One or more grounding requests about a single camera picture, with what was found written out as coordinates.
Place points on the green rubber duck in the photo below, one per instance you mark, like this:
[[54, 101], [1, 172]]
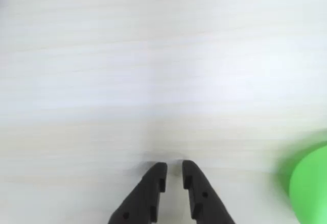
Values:
[[309, 183]]

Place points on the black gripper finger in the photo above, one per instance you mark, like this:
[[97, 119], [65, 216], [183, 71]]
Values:
[[143, 198], [201, 190]]

